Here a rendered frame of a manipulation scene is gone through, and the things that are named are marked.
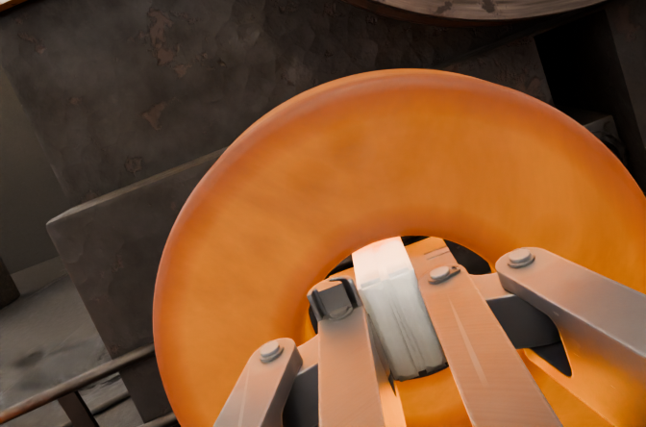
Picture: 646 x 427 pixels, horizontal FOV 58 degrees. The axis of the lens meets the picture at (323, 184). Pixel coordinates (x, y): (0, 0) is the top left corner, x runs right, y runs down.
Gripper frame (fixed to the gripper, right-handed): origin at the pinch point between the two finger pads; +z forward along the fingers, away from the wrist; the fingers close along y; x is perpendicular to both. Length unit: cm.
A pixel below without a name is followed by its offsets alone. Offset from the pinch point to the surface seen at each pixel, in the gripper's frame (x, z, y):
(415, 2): 7.0, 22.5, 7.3
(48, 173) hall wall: -22, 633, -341
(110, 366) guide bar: -12.5, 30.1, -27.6
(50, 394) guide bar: -13.1, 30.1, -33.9
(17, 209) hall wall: -46, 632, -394
